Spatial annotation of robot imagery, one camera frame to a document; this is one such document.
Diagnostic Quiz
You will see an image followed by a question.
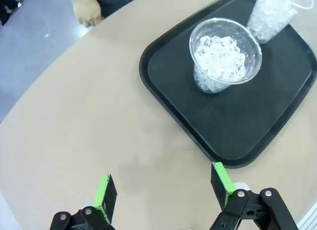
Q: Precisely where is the bystander dark shoe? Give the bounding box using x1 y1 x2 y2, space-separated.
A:
0 0 26 27

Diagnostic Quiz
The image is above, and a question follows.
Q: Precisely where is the person's right hand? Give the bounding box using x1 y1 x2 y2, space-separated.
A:
72 0 103 28

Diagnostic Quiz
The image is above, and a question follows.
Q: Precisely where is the clear plastic iced cup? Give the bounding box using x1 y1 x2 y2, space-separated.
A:
189 17 263 94
246 0 315 45

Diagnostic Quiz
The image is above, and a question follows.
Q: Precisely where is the black plastic serving tray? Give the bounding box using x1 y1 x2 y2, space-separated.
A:
138 0 317 169

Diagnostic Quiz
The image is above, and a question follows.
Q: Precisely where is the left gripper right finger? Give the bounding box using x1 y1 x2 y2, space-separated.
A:
210 161 298 230

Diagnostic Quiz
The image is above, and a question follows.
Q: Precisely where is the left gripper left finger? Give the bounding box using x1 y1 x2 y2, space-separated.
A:
49 174 117 230

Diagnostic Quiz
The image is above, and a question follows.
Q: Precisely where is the aluminium rail platform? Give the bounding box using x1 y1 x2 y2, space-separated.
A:
296 199 317 230

